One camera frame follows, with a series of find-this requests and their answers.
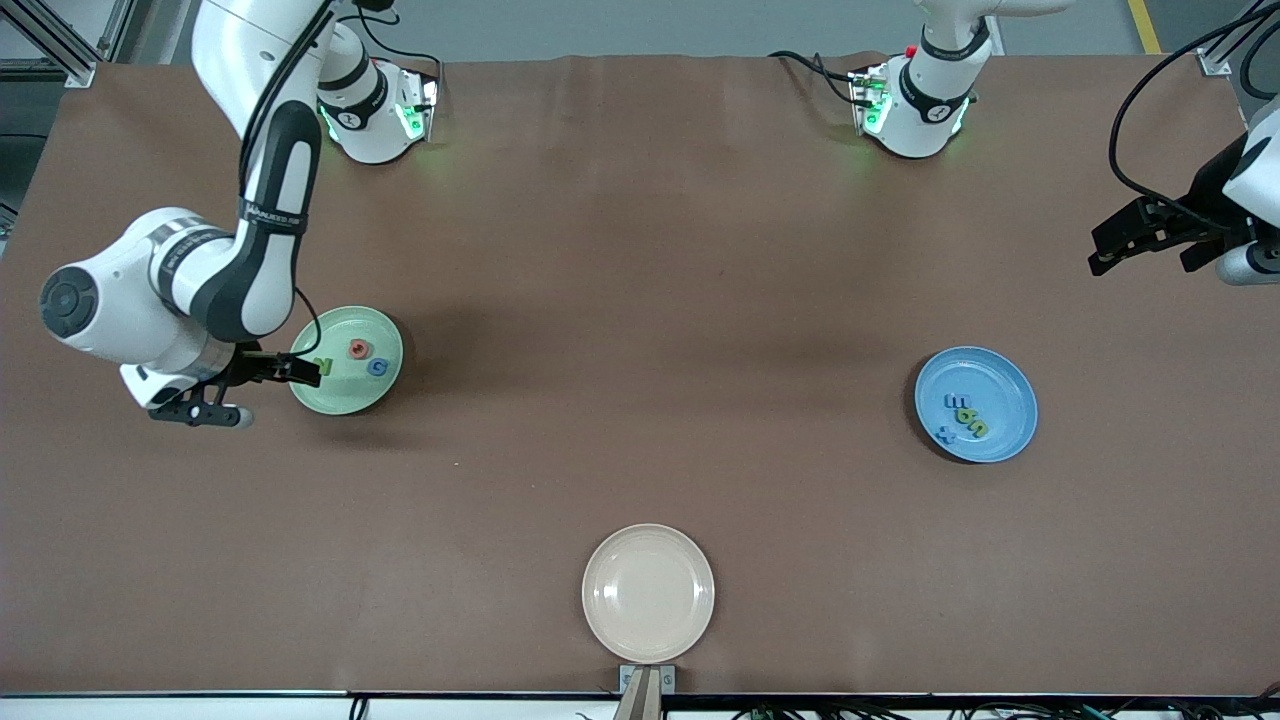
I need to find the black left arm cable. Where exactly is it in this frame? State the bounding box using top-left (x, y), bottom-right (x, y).
top-left (1106, 0), bottom-right (1280, 233)

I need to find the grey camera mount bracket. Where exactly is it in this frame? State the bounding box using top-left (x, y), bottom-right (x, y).
top-left (618, 664), bottom-right (677, 720)

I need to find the light green plate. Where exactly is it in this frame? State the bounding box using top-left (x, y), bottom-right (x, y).
top-left (288, 305), bottom-right (405, 417)

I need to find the blue plate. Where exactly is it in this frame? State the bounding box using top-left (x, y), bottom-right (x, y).
top-left (914, 346), bottom-right (1039, 464)

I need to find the aluminium frame profile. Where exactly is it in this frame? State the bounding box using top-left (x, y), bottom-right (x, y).
top-left (0, 0), bottom-right (141, 91)
top-left (1197, 0), bottom-right (1280, 77)

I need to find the black left base cable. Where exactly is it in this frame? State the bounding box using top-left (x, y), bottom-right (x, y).
top-left (768, 50), bottom-right (863, 106)

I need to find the brown table cover mat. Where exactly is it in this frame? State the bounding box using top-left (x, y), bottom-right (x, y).
top-left (0, 52), bottom-right (1280, 696)

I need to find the black right base cable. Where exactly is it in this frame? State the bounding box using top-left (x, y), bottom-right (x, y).
top-left (355, 8), bottom-right (446, 96)

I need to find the black base cable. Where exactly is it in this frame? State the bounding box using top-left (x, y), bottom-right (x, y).
top-left (768, 50), bottom-right (863, 106)
top-left (355, 8), bottom-right (446, 96)

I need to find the beige plate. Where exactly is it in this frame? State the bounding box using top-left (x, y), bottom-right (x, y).
top-left (581, 523), bottom-right (717, 665)

